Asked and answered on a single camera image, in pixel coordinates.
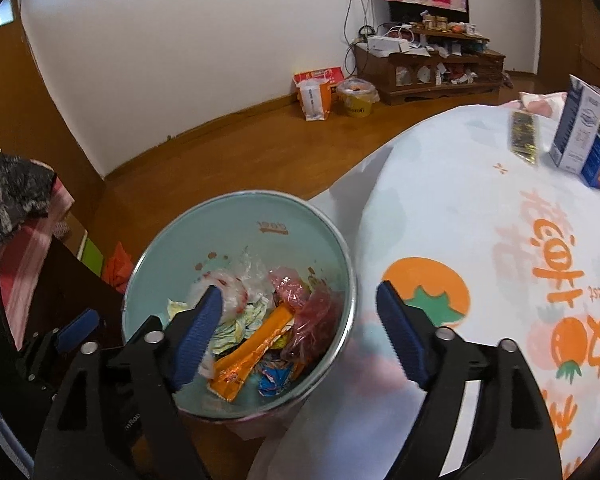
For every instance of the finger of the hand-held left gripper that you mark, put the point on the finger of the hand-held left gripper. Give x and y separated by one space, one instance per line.
77 329

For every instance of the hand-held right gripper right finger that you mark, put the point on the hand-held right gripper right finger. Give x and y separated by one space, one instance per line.
400 335

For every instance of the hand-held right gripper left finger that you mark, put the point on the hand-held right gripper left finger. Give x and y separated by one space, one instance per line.
197 340

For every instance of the pale yellow patterned plastic bag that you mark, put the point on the pale yellow patterned plastic bag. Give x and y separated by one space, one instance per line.
240 330

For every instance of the orange long snack wrapper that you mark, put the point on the orange long snack wrapper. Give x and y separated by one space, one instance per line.
250 355

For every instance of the clear plastic bag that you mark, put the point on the clear plastic bag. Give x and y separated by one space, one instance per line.
245 280

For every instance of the red plastic bag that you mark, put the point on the red plastic bag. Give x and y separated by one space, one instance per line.
320 320

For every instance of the blue orange patterned wrapper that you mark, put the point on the blue orange patterned wrapper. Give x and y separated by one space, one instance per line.
275 380

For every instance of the pink plastic wrap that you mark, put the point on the pink plastic wrap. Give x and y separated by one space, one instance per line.
287 285

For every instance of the light blue patterned bin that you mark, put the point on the light blue patterned bin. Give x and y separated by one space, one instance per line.
220 230

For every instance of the dark furniture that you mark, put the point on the dark furniture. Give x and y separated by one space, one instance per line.
80 280

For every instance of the orange plastic bag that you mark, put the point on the orange plastic bag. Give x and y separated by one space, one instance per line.
117 267

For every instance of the green flat box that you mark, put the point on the green flat box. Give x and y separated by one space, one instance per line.
91 256

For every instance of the pink striped cloth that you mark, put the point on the pink striped cloth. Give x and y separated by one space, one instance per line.
30 270

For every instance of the white orange printed tablecloth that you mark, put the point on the white orange printed tablecloth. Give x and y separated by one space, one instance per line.
455 200

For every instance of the dark patterned cloth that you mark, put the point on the dark patterned cloth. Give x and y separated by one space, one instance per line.
10 195

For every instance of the dark snack packet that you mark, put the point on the dark snack packet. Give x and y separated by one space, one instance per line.
524 135

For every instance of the yellow bucket with plastic liner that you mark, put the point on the yellow bucket with plastic liner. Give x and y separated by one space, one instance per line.
357 100

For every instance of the orange white paper bag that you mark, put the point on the orange white paper bag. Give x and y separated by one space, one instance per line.
315 100

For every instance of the wooden television cabinet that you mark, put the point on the wooden television cabinet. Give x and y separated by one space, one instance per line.
420 77

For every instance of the white pink heart blanket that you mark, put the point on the white pink heart blanket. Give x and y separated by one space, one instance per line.
537 104

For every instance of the red flat box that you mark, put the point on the red flat box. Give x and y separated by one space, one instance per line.
330 75

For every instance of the white milk carton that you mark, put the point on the white milk carton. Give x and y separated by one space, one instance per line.
575 125

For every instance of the white cardboard box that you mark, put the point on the white cardboard box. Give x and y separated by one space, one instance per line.
385 45

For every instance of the brown wooden wardrobe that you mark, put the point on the brown wooden wardrobe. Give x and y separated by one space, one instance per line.
580 35

